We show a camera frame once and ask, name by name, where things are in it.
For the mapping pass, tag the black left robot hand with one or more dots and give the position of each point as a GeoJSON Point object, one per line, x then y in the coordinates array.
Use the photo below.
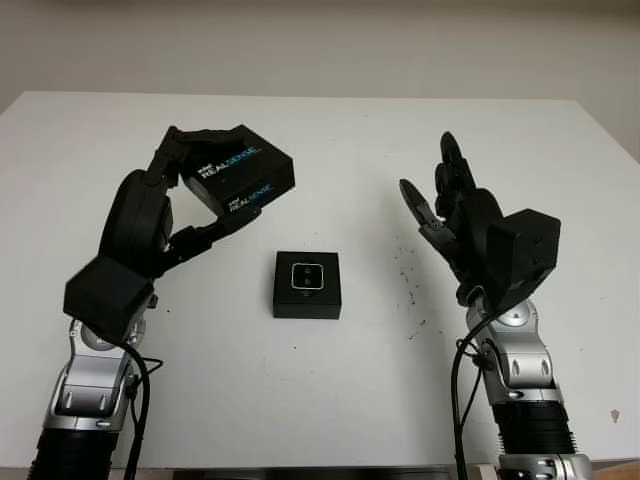
{"type": "Point", "coordinates": [135, 220]}

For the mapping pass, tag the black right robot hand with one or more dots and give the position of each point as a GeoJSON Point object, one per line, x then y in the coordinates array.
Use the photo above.
{"type": "Point", "coordinates": [472, 235]}

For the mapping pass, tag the black RealSense box lid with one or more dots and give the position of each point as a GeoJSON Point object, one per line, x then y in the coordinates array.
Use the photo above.
{"type": "Point", "coordinates": [250, 175]}

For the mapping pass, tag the small silver depth camera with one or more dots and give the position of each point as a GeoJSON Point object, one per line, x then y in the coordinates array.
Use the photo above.
{"type": "Point", "coordinates": [307, 276]}

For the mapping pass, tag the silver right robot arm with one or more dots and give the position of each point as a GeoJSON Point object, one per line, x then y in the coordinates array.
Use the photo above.
{"type": "Point", "coordinates": [525, 375]}

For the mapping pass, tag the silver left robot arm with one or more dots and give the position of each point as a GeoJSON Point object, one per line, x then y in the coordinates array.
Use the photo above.
{"type": "Point", "coordinates": [90, 385]}

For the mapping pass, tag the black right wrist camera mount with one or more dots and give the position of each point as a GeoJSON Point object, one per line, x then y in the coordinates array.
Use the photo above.
{"type": "Point", "coordinates": [530, 250]}

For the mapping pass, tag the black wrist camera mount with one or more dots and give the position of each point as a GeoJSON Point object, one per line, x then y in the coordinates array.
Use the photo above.
{"type": "Point", "coordinates": [530, 250]}
{"type": "Point", "coordinates": [105, 295]}

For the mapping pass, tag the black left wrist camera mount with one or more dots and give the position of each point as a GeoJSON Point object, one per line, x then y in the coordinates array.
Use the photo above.
{"type": "Point", "coordinates": [105, 295]}

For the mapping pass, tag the black camera box base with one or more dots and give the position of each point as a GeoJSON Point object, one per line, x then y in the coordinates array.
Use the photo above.
{"type": "Point", "coordinates": [305, 307]}

